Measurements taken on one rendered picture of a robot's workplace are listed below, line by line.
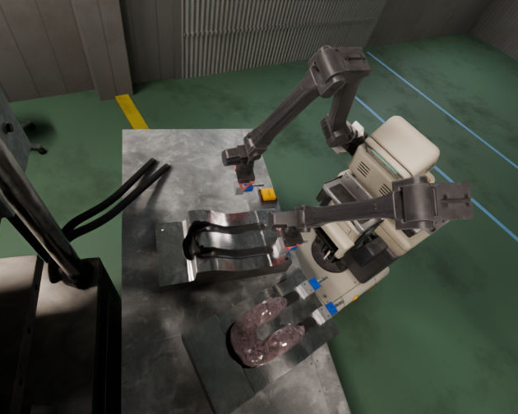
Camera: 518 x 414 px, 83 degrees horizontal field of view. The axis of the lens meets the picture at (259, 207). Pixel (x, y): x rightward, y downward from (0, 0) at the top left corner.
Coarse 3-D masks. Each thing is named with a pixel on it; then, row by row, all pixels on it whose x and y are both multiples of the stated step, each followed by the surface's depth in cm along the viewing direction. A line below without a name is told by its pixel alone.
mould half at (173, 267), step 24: (192, 216) 113; (216, 216) 118; (240, 216) 123; (264, 216) 125; (168, 240) 113; (216, 240) 111; (240, 240) 117; (264, 240) 118; (168, 264) 107; (192, 264) 107; (216, 264) 104; (240, 264) 111; (264, 264) 112; (288, 264) 116; (168, 288) 106
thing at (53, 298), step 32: (64, 288) 103; (96, 288) 105; (64, 320) 97; (96, 320) 99; (32, 352) 90; (64, 352) 92; (96, 352) 96; (32, 384) 86; (64, 384) 87; (96, 384) 92
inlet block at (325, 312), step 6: (342, 300) 113; (324, 306) 108; (330, 306) 110; (336, 306) 111; (318, 312) 107; (324, 312) 107; (330, 312) 109; (336, 312) 109; (324, 318) 106; (330, 318) 106
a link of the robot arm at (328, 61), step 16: (336, 48) 74; (352, 48) 76; (320, 64) 75; (336, 64) 73; (352, 64) 74; (352, 80) 77; (336, 96) 89; (352, 96) 88; (336, 112) 95; (336, 128) 105; (336, 144) 112
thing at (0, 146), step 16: (0, 144) 55; (0, 160) 56; (0, 176) 58; (16, 176) 61; (0, 192) 62; (16, 192) 63; (32, 192) 67; (16, 208) 67; (32, 208) 69; (32, 224) 72; (48, 224) 75; (48, 240) 79; (64, 240) 85; (64, 256) 88; (64, 272) 97; (80, 272) 99
